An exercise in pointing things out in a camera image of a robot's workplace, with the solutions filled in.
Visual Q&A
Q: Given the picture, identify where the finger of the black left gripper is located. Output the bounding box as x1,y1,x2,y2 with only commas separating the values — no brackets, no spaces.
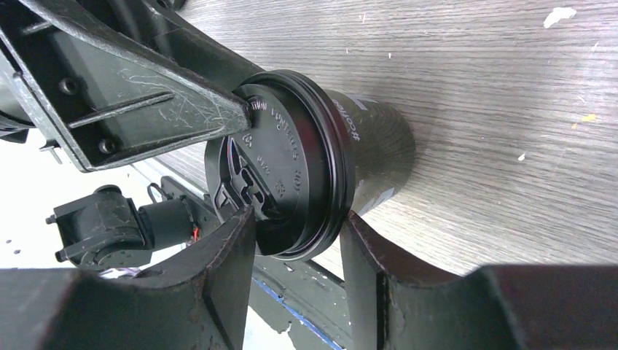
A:
1,1,251,172
78,0,263,91

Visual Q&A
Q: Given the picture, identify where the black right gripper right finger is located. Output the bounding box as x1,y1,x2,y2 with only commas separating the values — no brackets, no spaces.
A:
340,212,617,349

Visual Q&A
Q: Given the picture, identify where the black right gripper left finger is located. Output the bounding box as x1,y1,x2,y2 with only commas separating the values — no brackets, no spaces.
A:
1,207,256,349

